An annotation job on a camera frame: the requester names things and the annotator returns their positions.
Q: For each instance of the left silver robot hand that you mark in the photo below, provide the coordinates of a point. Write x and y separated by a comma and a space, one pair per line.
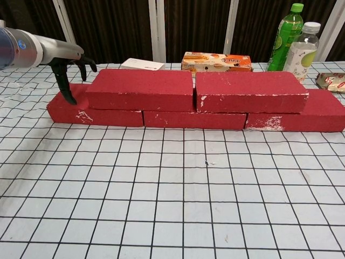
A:
59, 51

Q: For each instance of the red brick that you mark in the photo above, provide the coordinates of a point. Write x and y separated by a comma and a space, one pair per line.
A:
318, 116
107, 118
140, 86
248, 86
194, 120

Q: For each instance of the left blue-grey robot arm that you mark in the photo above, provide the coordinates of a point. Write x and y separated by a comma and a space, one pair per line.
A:
16, 48

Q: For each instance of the dark pleated curtain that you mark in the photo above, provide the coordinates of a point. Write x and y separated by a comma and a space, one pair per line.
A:
116, 29

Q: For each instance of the white cardboard box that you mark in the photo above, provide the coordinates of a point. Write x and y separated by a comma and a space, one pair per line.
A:
143, 64

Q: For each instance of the orange snack box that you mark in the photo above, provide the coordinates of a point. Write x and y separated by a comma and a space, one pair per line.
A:
215, 63

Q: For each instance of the white pole with foot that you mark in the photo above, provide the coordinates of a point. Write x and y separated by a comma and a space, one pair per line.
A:
231, 27

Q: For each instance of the white checkered tablecloth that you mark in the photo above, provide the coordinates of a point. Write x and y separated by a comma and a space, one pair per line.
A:
188, 202

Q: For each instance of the green drink bottle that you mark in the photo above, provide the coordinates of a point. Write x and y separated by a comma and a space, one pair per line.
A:
285, 35

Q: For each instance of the clear bottle white cap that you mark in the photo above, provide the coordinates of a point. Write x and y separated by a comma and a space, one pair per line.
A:
303, 56

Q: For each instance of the gold foil snack pack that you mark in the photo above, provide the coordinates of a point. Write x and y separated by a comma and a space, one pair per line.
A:
332, 82

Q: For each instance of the white double frame pole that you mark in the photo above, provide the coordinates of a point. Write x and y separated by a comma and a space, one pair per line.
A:
157, 29

